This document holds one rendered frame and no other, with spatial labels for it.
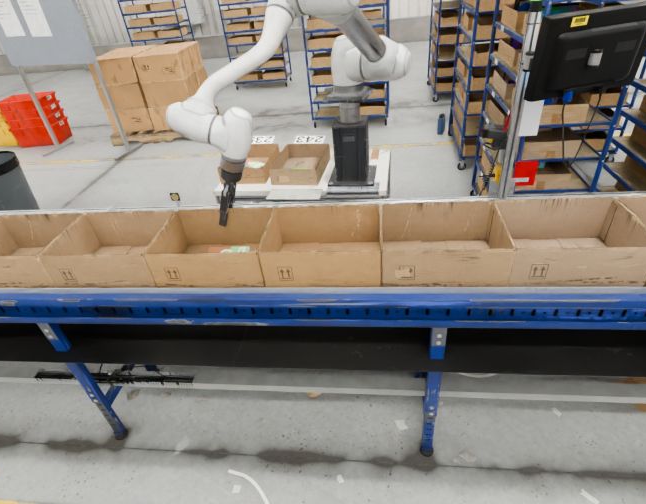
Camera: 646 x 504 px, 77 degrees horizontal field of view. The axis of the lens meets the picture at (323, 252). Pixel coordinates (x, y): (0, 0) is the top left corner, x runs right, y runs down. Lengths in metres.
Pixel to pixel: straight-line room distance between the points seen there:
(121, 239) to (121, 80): 4.34
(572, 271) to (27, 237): 2.08
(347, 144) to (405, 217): 0.83
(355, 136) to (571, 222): 1.11
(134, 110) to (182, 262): 4.82
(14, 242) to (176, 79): 3.91
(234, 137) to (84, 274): 0.72
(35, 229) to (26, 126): 5.12
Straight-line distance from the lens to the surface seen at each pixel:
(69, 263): 1.67
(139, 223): 1.81
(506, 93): 3.06
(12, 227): 2.17
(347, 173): 2.32
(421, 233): 1.58
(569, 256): 1.39
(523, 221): 1.63
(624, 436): 2.34
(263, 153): 2.81
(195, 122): 1.46
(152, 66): 5.83
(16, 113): 7.15
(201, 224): 1.69
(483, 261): 1.33
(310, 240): 1.61
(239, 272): 1.39
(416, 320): 1.37
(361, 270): 1.31
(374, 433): 2.07
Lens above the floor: 1.79
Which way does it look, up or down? 35 degrees down
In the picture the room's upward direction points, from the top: 6 degrees counter-clockwise
